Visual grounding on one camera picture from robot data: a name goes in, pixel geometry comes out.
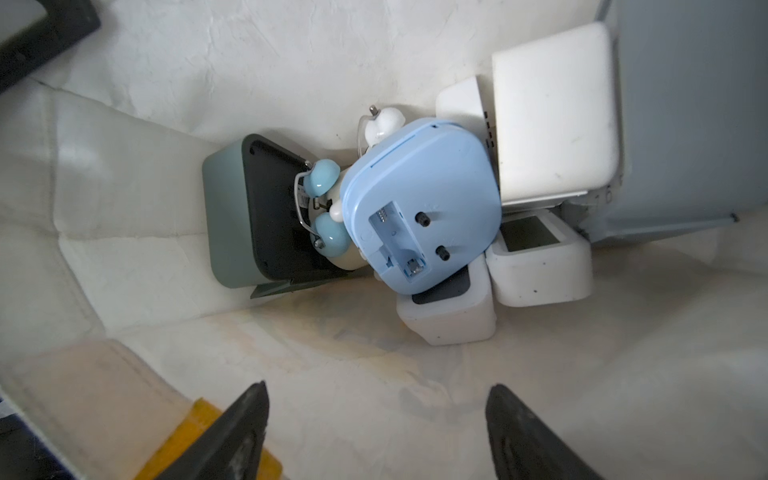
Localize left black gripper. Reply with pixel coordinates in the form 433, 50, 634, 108
1, 1, 101, 93

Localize blue twin bell alarm clock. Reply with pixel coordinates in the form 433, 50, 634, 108
293, 159, 367, 271

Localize white cube digital clock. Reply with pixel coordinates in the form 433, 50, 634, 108
396, 256, 497, 346

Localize white flat digital clock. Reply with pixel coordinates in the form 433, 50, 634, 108
485, 210, 594, 308

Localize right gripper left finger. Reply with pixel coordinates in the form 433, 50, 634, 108
157, 381, 270, 479

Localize white canvas tote bag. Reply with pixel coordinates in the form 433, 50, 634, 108
1, 1, 767, 479

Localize white digital paw clock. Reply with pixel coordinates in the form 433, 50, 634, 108
435, 22, 620, 210

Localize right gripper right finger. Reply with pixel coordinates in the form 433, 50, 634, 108
485, 384, 600, 480

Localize grey green square clock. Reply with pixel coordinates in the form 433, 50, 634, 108
202, 134, 351, 299

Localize grey blue square clock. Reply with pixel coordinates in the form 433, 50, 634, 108
579, 1, 767, 245

